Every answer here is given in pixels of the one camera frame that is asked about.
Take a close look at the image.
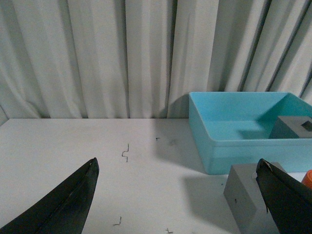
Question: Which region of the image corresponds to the white pleated curtain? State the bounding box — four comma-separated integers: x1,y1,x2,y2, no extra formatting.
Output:
0,0,312,122

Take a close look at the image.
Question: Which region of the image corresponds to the blue plastic box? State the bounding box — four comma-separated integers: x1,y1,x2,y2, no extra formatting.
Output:
189,92,312,175

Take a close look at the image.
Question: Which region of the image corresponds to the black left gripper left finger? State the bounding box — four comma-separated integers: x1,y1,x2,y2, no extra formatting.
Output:
0,158,99,234

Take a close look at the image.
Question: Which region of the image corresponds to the gray block with round hole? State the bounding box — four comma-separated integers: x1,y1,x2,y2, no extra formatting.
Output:
223,163,279,234

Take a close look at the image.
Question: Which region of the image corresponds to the orange cylinder part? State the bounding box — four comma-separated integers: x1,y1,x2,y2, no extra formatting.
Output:
301,170,312,189

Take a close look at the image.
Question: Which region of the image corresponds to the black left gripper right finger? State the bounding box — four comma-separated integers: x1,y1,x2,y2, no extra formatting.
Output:
256,158,312,234

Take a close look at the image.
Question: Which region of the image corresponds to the gray block with square hole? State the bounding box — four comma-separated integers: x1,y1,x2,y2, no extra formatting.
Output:
269,116,312,139

